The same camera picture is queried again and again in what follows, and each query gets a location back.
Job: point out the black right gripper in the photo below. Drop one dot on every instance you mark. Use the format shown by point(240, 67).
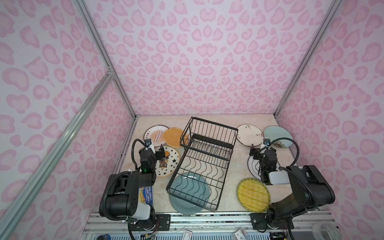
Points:
point(257, 153)

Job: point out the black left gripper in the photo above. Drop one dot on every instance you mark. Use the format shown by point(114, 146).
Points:
point(159, 154)

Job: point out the white plate dark rings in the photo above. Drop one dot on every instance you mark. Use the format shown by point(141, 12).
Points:
point(253, 168)

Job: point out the white plate floral sprigs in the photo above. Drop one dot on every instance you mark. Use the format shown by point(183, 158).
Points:
point(249, 135)

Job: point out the orange woven round plate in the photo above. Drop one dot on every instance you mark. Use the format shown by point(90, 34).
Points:
point(175, 137)

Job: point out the black wire dish rack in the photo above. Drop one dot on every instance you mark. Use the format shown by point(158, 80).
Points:
point(208, 153)

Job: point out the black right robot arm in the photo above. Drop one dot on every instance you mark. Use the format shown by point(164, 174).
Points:
point(310, 190)

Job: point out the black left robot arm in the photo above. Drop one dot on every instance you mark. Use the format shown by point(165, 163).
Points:
point(120, 200)

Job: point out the white plate black stars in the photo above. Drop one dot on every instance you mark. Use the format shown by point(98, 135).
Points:
point(167, 165)

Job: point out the white plate orange sunburst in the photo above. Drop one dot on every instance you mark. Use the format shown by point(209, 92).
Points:
point(156, 134)

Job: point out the light blue flower plate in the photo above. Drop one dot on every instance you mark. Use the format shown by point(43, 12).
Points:
point(276, 132)

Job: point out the blue illustrated children's book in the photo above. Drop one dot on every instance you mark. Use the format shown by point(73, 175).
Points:
point(146, 195)

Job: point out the yellow woven round plate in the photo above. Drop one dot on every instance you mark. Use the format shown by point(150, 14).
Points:
point(253, 195)

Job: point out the teal green round plate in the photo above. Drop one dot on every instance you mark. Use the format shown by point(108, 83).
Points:
point(189, 193)

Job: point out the clear tape roll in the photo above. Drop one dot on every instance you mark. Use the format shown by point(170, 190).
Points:
point(326, 231)

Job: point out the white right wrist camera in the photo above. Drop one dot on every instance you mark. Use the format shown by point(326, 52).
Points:
point(266, 143)

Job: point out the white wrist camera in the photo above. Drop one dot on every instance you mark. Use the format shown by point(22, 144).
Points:
point(266, 143)
point(149, 145)

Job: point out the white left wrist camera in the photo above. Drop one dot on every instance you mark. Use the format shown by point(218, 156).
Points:
point(149, 145)

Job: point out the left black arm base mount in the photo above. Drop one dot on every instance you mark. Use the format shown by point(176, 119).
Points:
point(158, 222)

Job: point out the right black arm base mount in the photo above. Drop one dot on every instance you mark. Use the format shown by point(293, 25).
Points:
point(264, 222)

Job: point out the aluminium front rail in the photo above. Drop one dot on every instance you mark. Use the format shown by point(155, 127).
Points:
point(205, 226)

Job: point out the diagonal aluminium frame bar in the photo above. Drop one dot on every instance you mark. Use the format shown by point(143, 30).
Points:
point(20, 205)

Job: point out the right corner aluminium post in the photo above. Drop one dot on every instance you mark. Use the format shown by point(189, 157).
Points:
point(322, 29)

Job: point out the corner aluminium post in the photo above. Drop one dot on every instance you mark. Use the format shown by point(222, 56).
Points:
point(90, 25)
point(322, 29)

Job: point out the left corner aluminium post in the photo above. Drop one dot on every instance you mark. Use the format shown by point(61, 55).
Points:
point(90, 25)

